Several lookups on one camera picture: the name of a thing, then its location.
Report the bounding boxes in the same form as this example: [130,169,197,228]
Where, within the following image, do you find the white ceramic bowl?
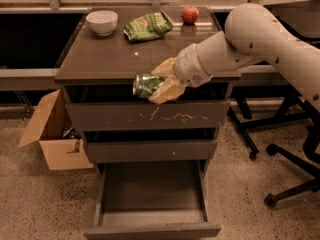
[86,10,118,36]

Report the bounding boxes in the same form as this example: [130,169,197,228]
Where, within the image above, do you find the red apple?
[181,6,199,24]

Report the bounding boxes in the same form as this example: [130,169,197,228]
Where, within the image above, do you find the items inside cardboard box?
[62,127,81,153]

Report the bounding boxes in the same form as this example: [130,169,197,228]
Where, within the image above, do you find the open cardboard box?
[18,90,93,170]

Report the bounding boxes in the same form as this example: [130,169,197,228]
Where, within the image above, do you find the dark grey drawer cabinet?
[54,5,242,240]

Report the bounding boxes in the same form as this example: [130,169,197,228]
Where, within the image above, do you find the black folding stand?
[228,86,309,160]

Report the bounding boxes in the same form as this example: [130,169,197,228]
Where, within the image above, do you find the green chip bag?
[124,12,173,42]

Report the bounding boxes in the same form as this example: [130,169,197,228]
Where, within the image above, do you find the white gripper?
[149,44,211,104]

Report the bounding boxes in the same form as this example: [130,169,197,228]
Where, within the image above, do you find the open bottom drawer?
[84,161,221,240]

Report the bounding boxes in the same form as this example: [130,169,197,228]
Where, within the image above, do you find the top drawer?
[66,84,229,131]

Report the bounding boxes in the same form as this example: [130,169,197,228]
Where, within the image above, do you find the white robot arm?
[149,3,320,110]

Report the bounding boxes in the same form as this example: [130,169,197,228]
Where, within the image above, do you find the middle drawer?
[84,128,217,163]

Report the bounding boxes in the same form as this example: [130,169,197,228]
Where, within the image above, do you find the green soda can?
[133,73,165,99]

